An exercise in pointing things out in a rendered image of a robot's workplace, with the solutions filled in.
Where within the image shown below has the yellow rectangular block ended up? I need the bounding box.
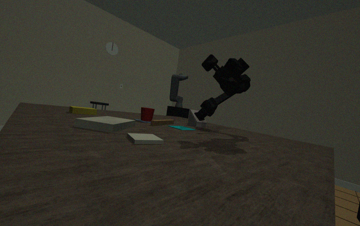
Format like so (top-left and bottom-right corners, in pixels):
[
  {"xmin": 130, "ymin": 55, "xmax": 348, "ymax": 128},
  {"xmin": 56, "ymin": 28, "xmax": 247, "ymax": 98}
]
[{"xmin": 69, "ymin": 106, "xmax": 97, "ymax": 115}]

